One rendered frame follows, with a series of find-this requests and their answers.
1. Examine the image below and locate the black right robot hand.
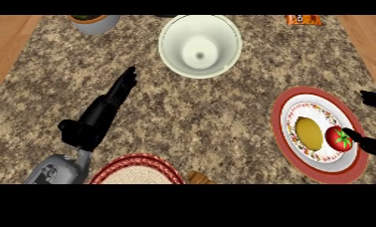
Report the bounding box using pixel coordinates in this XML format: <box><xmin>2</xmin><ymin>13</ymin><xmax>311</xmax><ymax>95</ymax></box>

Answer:
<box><xmin>341</xmin><ymin>90</ymin><xmax>376</xmax><ymax>155</ymax></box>

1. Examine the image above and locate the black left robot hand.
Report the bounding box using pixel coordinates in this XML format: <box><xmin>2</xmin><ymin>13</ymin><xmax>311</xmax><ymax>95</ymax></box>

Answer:
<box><xmin>58</xmin><ymin>66</ymin><xmax>140</xmax><ymax>152</ymax></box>

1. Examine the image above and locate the red tomato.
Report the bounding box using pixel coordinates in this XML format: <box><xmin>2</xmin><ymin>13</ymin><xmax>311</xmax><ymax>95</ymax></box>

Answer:
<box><xmin>325</xmin><ymin>125</ymin><xmax>356</xmax><ymax>153</ymax></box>

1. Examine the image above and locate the red-rimmed white plate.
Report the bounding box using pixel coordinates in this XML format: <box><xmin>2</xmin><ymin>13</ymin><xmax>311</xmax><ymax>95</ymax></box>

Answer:
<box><xmin>270</xmin><ymin>86</ymin><xmax>370</xmax><ymax>184</ymax></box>

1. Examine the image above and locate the white bowl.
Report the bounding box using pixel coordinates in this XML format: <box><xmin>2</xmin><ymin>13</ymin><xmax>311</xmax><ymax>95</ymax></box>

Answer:
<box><xmin>158</xmin><ymin>15</ymin><xmax>244</xmax><ymax>80</ymax></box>

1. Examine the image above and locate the red-rimmed woven placemat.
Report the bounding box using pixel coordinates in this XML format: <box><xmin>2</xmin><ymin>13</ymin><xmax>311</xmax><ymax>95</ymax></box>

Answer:
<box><xmin>89</xmin><ymin>152</ymin><xmax>188</xmax><ymax>185</ymax></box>

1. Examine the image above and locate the brown wooden block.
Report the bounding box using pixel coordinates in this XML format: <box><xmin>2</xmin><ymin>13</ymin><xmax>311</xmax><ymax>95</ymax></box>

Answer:
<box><xmin>188</xmin><ymin>170</ymin><xmax>217</xmax><ymax>185</ymax></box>

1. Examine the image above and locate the grey plant pot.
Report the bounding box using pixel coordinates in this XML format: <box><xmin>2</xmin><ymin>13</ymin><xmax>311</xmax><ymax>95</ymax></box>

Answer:
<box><xmin>68</xmin><ymin>15</ymin><xmax>123</xmax><ymax>36</ymax></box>

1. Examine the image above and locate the orange snack packet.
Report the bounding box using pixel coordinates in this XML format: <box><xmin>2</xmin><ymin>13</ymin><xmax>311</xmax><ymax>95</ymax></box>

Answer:
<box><xmin>285</xmin><ymin>15</ymin><xmax>325</xmax><ymax>27</ymax></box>

